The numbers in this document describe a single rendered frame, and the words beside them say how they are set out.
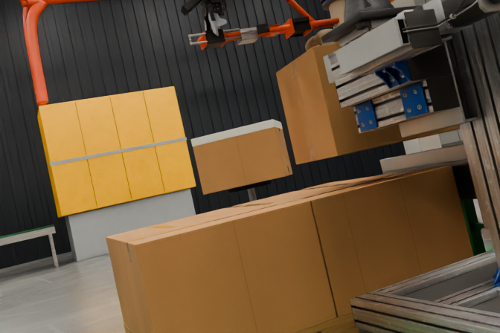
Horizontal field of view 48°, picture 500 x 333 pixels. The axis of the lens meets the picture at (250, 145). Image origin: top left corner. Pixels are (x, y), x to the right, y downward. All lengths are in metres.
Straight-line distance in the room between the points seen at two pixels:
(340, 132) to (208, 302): 0.74
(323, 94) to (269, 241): 0.56
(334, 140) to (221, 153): 1.99
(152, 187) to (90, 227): 1.15
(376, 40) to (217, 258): 0.83
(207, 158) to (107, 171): 5.40
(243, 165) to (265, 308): 2.13
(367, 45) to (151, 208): 8.10
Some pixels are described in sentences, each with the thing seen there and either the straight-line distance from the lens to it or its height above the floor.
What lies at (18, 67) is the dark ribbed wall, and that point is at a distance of 12.79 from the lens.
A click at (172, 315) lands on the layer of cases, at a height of 0.31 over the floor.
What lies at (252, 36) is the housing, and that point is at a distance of 2.16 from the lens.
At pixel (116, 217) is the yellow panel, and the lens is 9.27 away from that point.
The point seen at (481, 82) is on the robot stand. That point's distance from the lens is 1.63.
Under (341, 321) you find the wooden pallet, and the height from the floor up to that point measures 0.13.
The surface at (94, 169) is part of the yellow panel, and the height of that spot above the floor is 1.33.
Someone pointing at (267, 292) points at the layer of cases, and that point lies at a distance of 1.86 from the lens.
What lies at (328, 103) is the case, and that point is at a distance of 2.02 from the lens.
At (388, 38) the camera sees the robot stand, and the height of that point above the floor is 0.91.
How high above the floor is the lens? 0.66
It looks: 3 degrees up
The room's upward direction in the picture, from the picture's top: 13 degrees counter-clockwise
